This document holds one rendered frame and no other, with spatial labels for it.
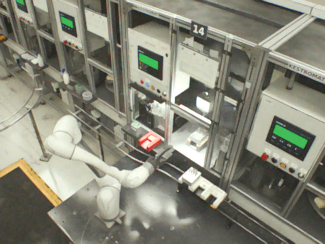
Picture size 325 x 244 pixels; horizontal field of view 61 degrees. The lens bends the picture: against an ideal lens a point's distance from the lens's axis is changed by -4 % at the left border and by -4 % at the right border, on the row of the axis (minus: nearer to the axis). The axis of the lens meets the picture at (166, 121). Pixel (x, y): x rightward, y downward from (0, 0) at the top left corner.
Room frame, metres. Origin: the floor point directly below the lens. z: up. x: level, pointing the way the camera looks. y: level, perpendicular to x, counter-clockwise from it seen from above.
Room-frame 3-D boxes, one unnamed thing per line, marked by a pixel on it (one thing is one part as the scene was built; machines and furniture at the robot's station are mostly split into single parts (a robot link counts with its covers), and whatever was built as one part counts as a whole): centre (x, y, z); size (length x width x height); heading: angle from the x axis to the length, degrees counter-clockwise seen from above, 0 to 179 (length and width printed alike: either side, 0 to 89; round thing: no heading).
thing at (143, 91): (1.89, 0.17, 1.37); 0.36 x 0.04 x 0.04; 50
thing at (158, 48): (1.99, 0.08, 1.60); 0.42 x 0.29 x 0.46; 50
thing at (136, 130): (1.87, 0.26, 0.97); 0.08 x 0.08 x 0.12; 50
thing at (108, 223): (1.17, 0.39, 0.71); 0.22 x 0.18 x 0.06; 50
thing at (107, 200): (1.20, 0.41, 0.85); 0.18 x 0.16 x 0.22; 3
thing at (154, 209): (1.09, -0.01, 0.66); 1.50 x 1.06 x 0.04; 50
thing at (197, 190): (1.35, -0.30, 0.84); 0.36 x 0.14 x 0.10; 50
